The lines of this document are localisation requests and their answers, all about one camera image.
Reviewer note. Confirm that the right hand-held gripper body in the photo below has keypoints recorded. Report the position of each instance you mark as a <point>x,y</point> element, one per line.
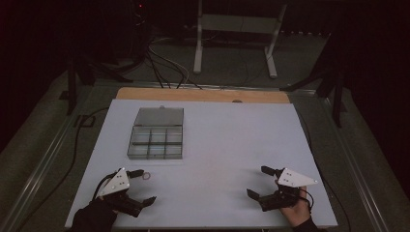
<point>291,180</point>

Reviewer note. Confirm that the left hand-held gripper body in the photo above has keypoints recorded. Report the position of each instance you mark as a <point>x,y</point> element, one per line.
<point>116,185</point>

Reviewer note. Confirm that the clear plastic compartment box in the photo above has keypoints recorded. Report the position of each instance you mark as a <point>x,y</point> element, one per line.
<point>158,135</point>

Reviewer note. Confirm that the person's right hand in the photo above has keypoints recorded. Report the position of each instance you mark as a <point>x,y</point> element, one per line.
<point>297,213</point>

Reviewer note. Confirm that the person's left hand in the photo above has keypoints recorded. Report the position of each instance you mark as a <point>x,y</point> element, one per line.
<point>95,215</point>

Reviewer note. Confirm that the wooden board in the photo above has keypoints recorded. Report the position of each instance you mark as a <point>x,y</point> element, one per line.
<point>203,95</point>

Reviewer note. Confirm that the black stand legs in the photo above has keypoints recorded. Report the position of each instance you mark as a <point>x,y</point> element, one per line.
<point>75,80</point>
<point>332,83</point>

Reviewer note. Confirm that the white metal stand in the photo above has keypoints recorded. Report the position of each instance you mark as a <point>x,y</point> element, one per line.
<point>238,24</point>

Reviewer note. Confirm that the dark equipment with red light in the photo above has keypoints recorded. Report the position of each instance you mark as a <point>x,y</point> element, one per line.
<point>137,22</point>

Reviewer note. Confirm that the metal floor rail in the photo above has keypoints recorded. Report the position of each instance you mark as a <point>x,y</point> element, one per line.
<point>42,164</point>
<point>351,154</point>

